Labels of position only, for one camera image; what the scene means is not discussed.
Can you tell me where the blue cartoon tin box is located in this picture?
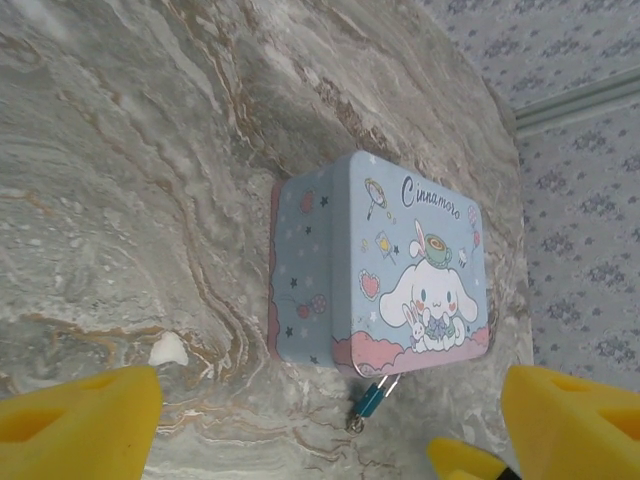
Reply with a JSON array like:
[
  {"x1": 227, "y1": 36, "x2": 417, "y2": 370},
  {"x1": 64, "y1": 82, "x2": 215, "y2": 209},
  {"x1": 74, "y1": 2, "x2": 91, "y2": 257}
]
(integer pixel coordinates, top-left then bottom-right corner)
[{"x1": 267, "y1": 150, "x2": 494, "y2": 377}]

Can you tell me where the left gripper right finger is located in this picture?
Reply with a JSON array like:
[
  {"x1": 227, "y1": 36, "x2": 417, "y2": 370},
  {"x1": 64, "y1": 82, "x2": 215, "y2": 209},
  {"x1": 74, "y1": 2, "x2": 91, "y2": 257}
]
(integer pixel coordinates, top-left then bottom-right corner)
[{"x1": 501, "y1": 364, "x2": 640, "y2": 480}]

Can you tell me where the small teal padlock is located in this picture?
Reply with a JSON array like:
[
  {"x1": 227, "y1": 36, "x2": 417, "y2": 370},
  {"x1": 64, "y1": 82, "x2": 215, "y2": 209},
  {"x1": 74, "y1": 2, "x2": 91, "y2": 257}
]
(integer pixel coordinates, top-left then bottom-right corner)
[{"x1": 348, "y1": 375, "x2": 402, "y2": 421}]

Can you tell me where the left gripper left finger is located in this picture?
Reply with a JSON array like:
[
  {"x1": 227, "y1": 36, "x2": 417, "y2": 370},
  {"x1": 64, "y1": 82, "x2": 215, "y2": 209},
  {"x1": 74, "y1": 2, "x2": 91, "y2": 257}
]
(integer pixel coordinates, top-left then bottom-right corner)
[{"x1": 0, "y1": 364, "x2": 166, "y2": 480}]

